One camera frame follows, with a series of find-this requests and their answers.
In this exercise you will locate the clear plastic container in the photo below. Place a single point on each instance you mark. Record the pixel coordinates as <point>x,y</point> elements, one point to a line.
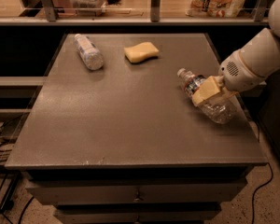
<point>88,7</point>

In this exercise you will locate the grey drawer cabinet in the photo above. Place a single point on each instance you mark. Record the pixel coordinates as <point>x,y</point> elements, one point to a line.
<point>124,144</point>

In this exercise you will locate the clear water bottle red label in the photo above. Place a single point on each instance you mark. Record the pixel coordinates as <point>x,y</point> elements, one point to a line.
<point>218,109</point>

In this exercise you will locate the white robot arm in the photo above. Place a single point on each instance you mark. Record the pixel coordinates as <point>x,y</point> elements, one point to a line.
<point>262,52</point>

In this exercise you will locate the yellow sponge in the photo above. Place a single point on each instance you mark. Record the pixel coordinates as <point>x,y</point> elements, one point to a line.
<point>141,52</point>

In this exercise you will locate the colourful snack bag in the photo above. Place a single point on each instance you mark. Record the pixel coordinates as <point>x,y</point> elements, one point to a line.
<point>215,8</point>

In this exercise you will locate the blue label plastic bottle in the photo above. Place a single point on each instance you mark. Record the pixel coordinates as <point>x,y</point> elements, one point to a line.
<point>90,55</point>

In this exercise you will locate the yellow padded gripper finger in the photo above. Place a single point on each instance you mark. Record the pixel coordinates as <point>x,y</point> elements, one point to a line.
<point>226,94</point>
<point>210,88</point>

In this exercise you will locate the metal shelf rail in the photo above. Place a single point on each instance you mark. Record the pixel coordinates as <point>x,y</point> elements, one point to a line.
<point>130,12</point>

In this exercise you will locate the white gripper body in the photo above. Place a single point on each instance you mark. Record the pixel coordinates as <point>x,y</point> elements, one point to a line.
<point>234,73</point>

